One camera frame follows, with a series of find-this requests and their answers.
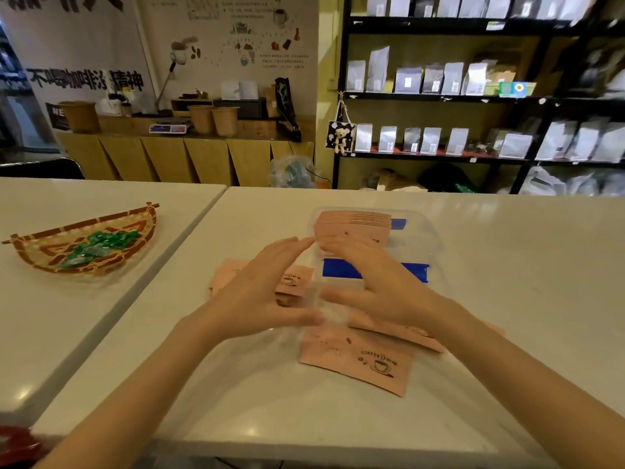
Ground person's right hand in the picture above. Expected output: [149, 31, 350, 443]
[317, 236, 456, 338]

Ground person's left hand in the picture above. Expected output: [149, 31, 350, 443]
[201, 236, 326, 344]

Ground person's right forearm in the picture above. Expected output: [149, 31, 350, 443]
[430, 307, 625, 469]

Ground person's left forearm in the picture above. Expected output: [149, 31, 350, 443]
[33, 312, 230, 469]

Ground pink coffee sachet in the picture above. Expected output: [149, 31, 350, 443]
[275, 264, 315, 299]
[209, 259, 251, 295]
[348, 311, 446, 354]
[299, 326, 414, 398]

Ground stack of pink packets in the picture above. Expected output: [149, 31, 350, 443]
[314, 211, 393, 246]

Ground clear plastic lid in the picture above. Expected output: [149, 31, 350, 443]
[171, 280, 491, 437]

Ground clear plastic container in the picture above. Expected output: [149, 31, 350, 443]
[307, 206, 444, 291]

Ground brown paper bag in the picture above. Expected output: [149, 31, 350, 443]
[365, 168, 429, 193]

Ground clear plastic bag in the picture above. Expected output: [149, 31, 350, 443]
[270, 156, 316, 189]

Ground black bag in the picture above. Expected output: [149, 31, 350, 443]
[416, 163, 478, 194]

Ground teddy bear pendant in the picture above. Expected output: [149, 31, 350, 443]
[325, 92, 356, 156]

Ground row of silver pouches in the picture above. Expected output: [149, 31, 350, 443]
[365, 0, 599, 21]
[345, 46, 490, 96]
[354, 117, 625, 164]

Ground black sealing machine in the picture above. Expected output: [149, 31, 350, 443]
[274, 77, 303, 142]

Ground wooden counter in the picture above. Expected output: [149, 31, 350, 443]
[55, 114, 316, 187]

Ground brown bucket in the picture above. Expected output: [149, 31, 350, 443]
[58, 101, 101, 134]
[187, 105, 215, 136]
[211, 106, 240, 138]

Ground black box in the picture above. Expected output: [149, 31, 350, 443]
[213, 98, 269, 121]

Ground pile of green candies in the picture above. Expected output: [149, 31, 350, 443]
[59, 230, 141, 270]

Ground white plastic bags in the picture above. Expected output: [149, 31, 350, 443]
[519, 166, 625, 197]

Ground woven bamboo basket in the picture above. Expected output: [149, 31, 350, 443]
[1, 202, 161, 275]

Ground green and yellow box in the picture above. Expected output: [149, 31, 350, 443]
[497, 81, 537, 98]

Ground white illustrated poster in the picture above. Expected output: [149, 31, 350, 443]
[134, 0, 321, 119]

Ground black shelf unit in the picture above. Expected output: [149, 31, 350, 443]
[332, 0, 625, 195]

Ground black chair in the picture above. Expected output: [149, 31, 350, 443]
[0, 158, 85, 180]

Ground red object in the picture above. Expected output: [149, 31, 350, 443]
[0, 425, 47, 467]

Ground white banner with black letters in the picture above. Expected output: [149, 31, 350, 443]
[0, 0, 158, 133]

